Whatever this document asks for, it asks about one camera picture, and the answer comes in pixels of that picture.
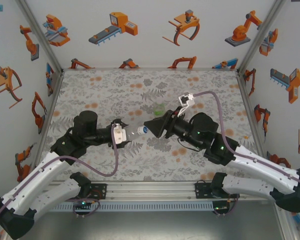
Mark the clear bottle bright green label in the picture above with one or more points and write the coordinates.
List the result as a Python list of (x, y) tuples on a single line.
[(159, 110)]

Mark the plain clear plastic bottle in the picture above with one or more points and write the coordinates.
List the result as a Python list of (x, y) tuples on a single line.
[(132, 133)]

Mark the wide white bottle cap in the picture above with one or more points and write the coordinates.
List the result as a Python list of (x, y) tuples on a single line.
[(159, 103)]

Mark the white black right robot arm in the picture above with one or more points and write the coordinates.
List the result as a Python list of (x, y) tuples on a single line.
[(260, 165)]

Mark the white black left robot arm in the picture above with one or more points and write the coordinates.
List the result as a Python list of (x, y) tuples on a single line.
[(40, 172)]

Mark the floral patterned table cover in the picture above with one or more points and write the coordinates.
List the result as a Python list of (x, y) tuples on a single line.
[(102, 82)]

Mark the small circuit board green LED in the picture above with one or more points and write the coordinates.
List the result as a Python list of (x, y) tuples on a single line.
[(218, 208), (83, 203)]

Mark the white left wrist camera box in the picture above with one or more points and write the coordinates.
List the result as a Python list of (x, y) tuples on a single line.
[(119, 135)]

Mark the aluminium left side rail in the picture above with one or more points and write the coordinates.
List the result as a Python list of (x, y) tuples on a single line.
[(53, 100)]

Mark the aluminium right side rail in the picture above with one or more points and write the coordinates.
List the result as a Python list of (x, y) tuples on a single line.
[(248, 112)]

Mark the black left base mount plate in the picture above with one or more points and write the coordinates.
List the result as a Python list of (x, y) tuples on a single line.
[(101, 191)]

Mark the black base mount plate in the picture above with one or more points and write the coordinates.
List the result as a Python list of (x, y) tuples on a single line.
[(101, 191), (202, 191)]

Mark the aluminium front frame rail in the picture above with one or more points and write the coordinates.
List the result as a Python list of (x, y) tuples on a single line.
[(150, 190)]

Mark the aluminium back rail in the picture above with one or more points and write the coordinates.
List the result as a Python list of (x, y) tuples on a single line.
[(150, 68)]

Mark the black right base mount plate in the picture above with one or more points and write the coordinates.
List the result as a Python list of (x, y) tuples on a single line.
[(202, 191)]

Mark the aluminium left back post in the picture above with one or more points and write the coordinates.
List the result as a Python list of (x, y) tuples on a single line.
[(43, 37)]

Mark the aluminium post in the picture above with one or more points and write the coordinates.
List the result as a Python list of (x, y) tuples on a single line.
[(260, 37), (285, 225), (43, 37)]

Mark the aluminium right back post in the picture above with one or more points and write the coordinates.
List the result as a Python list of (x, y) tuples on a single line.
[(260, 37)]

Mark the aluminium right front post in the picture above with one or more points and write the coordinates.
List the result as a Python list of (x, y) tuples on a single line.
[(285, 225)]

